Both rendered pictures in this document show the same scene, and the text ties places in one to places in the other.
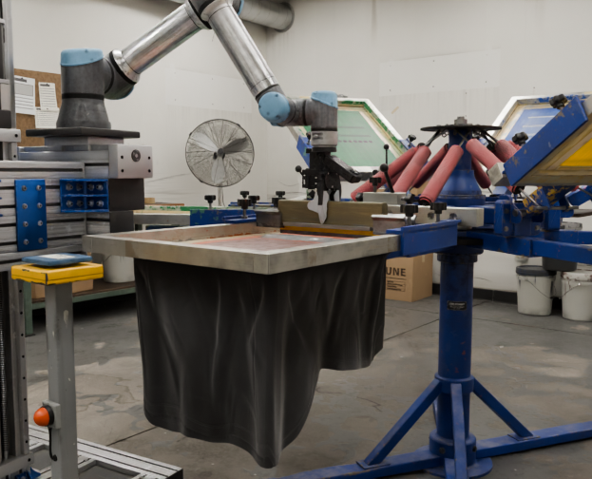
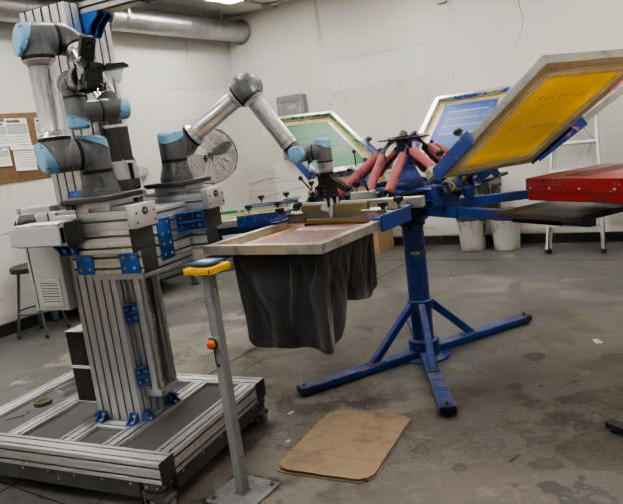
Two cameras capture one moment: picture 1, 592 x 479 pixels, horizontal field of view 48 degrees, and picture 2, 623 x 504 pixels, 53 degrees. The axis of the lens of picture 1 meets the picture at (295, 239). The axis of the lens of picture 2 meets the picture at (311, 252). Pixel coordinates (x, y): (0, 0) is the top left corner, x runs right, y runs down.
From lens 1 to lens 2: 1.10 m
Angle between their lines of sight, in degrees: 6
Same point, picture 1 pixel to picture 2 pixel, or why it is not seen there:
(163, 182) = not seen: hidden behind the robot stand
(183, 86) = (169, 103)
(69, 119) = (171, 176)
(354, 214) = (350, 210)
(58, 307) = (211, 286)
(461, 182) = (408, 174)
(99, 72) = (183, 144)
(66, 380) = (219, 324)
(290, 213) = (309, 213)
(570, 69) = (478, 57)
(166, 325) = (258, 289)
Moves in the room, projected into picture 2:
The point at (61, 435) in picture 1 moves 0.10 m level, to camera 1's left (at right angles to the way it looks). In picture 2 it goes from (221, 353) to (195, 357)
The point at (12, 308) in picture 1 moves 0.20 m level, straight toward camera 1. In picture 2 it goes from (156, 294) to (169, 302)
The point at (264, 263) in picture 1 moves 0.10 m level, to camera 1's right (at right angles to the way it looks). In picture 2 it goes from (319, 249) to (346, 245)
